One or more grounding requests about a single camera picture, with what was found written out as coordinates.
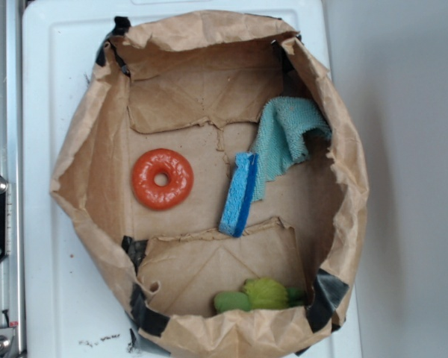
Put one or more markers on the green plush toy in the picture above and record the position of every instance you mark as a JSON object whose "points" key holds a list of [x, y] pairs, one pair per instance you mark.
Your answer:
{"points": [[259, 294]]}

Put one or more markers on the brown paper bag bin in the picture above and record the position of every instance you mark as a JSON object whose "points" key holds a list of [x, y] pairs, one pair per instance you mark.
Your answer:
{"points": [[197, 84]]}

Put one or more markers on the blue sponge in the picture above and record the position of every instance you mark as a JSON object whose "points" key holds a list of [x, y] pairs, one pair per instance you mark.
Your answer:
{"points": [[239, 198]]}

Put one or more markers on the aluminium frame rail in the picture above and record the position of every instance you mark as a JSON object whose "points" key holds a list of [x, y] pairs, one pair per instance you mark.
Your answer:
{"points": [[12, 288]]}

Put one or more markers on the teal microfibre cloth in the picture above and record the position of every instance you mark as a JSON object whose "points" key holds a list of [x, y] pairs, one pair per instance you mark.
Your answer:
{"points": [[280, 141]]}

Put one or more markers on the orange glazed toy donut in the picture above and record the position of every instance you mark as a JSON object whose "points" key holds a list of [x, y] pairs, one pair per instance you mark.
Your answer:
{"points": [[161, 179]]}

